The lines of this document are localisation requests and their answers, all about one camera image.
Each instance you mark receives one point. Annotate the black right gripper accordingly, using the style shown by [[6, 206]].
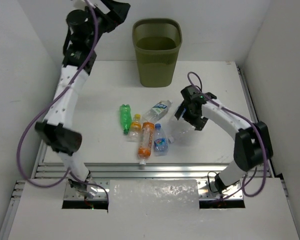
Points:
[[199, 122]]

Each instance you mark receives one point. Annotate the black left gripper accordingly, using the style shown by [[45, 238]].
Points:
[[116, 12]]

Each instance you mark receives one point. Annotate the clear crushed plastic bottle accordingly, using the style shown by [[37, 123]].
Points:
[[178, 130]]

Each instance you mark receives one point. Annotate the clear white label bottle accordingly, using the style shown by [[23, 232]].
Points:
[[157, 112]]

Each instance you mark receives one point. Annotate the blue cap water bottle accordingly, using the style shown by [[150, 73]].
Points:
[[160, 143]]

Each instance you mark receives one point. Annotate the small yellow cap bottle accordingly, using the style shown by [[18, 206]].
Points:
[[135, 129]]

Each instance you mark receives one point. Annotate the tall orange label bottle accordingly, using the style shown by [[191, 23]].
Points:
[[145, 143]]

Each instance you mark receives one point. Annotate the green crushed plastic bottle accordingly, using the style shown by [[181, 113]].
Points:
[[125, 118]]

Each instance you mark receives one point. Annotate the blue label water bottle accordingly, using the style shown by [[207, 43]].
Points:
[[175, 121]]

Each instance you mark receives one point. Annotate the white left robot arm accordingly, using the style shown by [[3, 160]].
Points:
[[85, 27]]

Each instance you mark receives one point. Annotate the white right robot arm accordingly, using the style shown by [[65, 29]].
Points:
[[252, 143]]

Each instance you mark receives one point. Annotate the olive green plastic bin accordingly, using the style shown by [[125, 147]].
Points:
[[157, 42]]

